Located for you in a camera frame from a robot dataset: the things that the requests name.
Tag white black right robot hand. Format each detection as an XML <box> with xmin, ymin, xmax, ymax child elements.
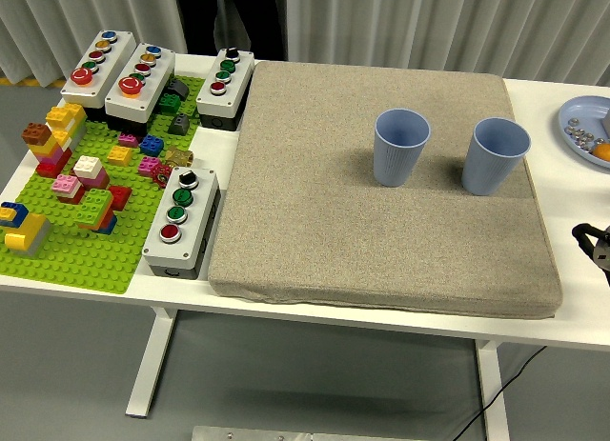
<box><xmin>571</xmin><ymin>223</ymin><xmax>610</xmax><ymax>286</ymax></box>

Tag blue ribbed cup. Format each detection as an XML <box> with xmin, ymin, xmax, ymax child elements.
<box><xmin>460</xmin><ymin>116</ymin><xmax>533</xmax><ymax>197</ymax></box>
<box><xmin>373</xmin><ymin>108</ymin><xmax>433</xmax><ymax>189</ymax></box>

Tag light blue plate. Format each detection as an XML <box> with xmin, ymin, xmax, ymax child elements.
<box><xmin>558</xmin><ymin>95</ymin><xmax>610</xmax><ymax>169</ymax></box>

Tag white table leg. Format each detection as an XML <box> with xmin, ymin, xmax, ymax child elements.
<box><xmin>474</xmin><ymin>338</ymin><xmax>511</xmax><ymax>441</ymax></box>
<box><xmin>124</xmin><ymin>307</ymin><xmax>178</xmax><ymax>419</ymax></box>

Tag grey-brown fabric mat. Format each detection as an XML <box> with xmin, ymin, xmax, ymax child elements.
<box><xmin>208</xmin><ymin>60</ymin><xmax>564</xmax><ymax>320</ymax></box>

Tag white pleated curtain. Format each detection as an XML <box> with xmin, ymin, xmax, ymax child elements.
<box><xmin>0</xmin><ymin>0</ymin><xmax>188</xmax><ymax>88</ymax></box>
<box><xmin>284</xmin><ymin>0</ymin><xmax>610</xmax><ymax>88</ymax></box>

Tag four-button control box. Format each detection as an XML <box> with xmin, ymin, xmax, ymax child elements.
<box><xmin>195</xmin><ymin>47</ymin><xmax>256</xmax><ymax>131</ymax></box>
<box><xmin>141</xmin><ymin>167</ymin><xmax>223</xmax><ymax>281</ymax></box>

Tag dark grey sloped brick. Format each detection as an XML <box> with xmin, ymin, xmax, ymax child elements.
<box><xmin>168</xmin><ymin>112</ymin><xmax>191</xmax><ymax>136</ymax></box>
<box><xmin>167</xmin><ymin>78</ymin><xmax>191</xmax><ymax>101</ymax></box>

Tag dark green toy brick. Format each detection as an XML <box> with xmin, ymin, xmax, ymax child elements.
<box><xmin>157</xmin><ymin>92</ymin><xmax>181</xmax><ymax>116</ymax></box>

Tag pink toy brick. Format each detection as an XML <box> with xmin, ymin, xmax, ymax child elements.
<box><xmin>137</xmin><ymin>155</ymin><xmax>162</xmax><ymax>177</ymax></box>

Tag blue toy brick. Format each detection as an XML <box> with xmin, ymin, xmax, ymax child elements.
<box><xmin>139</xmin><ymin>133</ymin><xmax>166</xmax><ymax>157</ymax></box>

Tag person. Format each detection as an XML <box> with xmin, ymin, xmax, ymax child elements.
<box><xmin>172</xmin><ymin>0</ymin><xmax>290</xmax><ymax>62</ymax></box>

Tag five-button control box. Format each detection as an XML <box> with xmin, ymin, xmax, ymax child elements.
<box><xmin>104</xmin><ymin>42</ymin><xmax>176</xmax><ymax>137</ymax></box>
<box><xmin>59</xmin><ymin>29</ymin><xmax>138</xmax><ymax>123</ymax></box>

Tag red toy brick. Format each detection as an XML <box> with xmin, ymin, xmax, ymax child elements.
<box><xmin>108</xmin><ymin>185</ymin><xmax>133</xmax><ymax>211</ymax></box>

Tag yellow toy brick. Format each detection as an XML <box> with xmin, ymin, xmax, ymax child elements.
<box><xmin>107</xmin><ymin>145</ymin><xmax>133</xmax><ymax>168</ymax></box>

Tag green orange blue brick stack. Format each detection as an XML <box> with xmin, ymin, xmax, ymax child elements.
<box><xmin>72</xmin><ymin>188</ymin><xmax>118</xmax><ymax>236</ymax></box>

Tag green studded baseplate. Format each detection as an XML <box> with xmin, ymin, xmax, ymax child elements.
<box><xmin>0</xmin><ymin>73</ymin><xmax>207</xmax><ymax>295</ymax></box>

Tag white pink red brick stack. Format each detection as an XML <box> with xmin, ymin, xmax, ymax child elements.
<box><xmin>51</xmin><ymin>154</ymin><xmax>112</xmax><ymax>206</ymax></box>

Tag yellow brown red brick tower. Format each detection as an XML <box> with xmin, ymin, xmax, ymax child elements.
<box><xmin>21</xmin><ymin>102</ymin><xmax>89</xmax><ymax>179</ymax></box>

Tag blue yellow grey brick stack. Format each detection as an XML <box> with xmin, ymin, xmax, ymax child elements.
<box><xmin>0</xmin><ymin>201</ymin><xmax>52</xmax><ymax>258</ymax></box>

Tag black floor cable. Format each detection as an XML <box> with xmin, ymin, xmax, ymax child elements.
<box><xmin>450</xmin><ymin>345</ymin><xmax>548</xmax><ymax>441</ymax></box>

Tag brass valve red handle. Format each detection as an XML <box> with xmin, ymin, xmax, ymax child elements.
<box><xmin>151</xmin><ymin>146</ymin><xmax>195</xmax><ymax>189</ymax></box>

